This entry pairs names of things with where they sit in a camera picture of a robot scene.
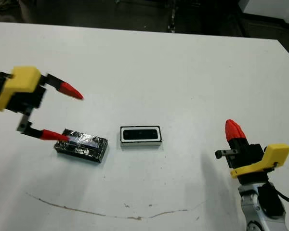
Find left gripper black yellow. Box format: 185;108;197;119
0;66;84;142

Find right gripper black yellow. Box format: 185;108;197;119
214;119;289;185

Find black glossy box lid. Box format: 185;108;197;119
54;128;110;164

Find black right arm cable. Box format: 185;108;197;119
269;184;289;208

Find white camera box base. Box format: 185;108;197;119
119;125;163;148

